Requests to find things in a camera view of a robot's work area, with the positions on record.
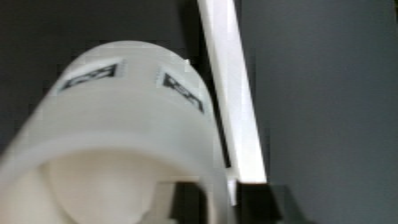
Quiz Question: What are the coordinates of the white front fence bar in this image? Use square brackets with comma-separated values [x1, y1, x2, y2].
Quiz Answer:
[197, 0, 267, 203]

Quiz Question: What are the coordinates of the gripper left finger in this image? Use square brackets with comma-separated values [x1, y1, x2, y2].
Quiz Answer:
[169, 182, 208, 224]

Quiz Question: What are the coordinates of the white lamp shade cone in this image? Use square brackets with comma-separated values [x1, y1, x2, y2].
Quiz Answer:
[0, 41, 233, 224]

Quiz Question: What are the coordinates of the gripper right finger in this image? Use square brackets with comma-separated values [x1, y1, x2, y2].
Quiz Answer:
[235, 183, 316, 224]

